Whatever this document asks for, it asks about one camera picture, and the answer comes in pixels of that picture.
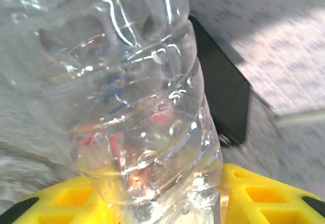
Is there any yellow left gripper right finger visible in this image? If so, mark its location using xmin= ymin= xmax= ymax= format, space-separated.
xmin=220 ymin=163 xmax=325 ymax=224

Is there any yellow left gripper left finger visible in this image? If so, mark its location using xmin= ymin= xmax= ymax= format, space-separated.
xmin=15 ymin=175 xmax=120 ymax=224

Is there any clear ribbed water bottle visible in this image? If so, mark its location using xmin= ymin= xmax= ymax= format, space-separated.
xmin=0 ymin=0 xmax=224 ymax=224

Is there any black hard case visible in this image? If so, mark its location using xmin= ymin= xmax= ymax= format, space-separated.
xmin=188 ymin=14 xmax=251 ymax=147

